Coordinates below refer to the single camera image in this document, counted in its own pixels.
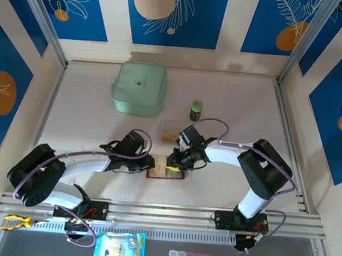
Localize tan gold card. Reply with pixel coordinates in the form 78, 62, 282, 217
160, 130, 179, 144
153, 155, 168, 176

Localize red card holder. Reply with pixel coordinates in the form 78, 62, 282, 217
145, 154, 189, 183

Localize small green-lid jar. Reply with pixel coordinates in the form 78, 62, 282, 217
188, 99, 205, 122

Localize green zip pouch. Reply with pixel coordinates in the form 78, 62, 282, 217
108, 60, 169, 118

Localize blue snack packet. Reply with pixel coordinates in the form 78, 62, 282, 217
93, 228, 148, 256

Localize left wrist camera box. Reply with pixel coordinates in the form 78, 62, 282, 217
119, 130, 146, 156

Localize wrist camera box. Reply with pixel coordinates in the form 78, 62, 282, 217
119, 130, 146, 156
177, 124, 205, 149

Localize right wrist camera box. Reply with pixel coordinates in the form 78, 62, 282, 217
177, 124, 205, 149

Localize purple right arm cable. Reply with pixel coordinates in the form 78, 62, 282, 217
180, 116, 302, 256

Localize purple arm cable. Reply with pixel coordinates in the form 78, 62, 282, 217
7, 116, 154, 254
180, 116, 302, 256

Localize aluminium rail beam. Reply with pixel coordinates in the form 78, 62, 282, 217
0, 184, 330, 249

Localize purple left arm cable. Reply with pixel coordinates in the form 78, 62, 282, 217
7, 116, 154, 254

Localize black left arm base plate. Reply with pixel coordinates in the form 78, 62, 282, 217
52, 197, 110, 222

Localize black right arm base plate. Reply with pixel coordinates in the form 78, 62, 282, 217
212, 209, 271, 235

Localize slotted grey cable duct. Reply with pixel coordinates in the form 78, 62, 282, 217
1, 211, 238, 252

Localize black connector block with wires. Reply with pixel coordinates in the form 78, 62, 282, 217
63, 216, 90, 242
233, 231, 267, 255

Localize aluminium side rail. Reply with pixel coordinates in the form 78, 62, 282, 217
261, 80, 323, 215
31, 60, 69, 154

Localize yellow-handled pliers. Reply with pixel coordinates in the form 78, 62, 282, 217
0, 213, 50, 236

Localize aluminium corner post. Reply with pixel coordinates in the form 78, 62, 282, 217
276, 0, 342, 92
4, 0, 75, 70

